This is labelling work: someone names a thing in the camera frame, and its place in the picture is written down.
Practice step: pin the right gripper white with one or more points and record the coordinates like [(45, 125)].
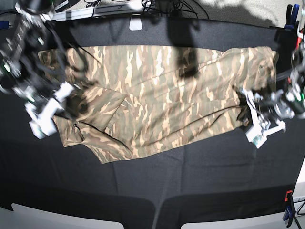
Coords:
[(53, 105)]

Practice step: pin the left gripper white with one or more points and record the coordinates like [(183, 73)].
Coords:
[(265, 119)]

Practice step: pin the camouflage t-shirt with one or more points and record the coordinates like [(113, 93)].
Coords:
[(140, 100)]

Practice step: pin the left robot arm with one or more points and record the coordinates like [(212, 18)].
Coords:
[(291, 95)]

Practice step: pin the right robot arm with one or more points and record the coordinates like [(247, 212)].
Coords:
[(21, 72)]

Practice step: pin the black table cloth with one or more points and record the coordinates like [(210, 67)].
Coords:
[(221, 178)]

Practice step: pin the orange blue clamp right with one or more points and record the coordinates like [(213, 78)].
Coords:
[(289, 209)]

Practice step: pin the blue clamp far right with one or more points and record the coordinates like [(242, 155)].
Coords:
[(291, 17)]

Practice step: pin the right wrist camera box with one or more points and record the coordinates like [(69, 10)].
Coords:
[(42, 127)]

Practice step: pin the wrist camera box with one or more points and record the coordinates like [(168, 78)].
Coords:
[(42, 127), (255, 136)]

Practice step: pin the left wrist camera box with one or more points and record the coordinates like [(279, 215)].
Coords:
[(255, 136)]

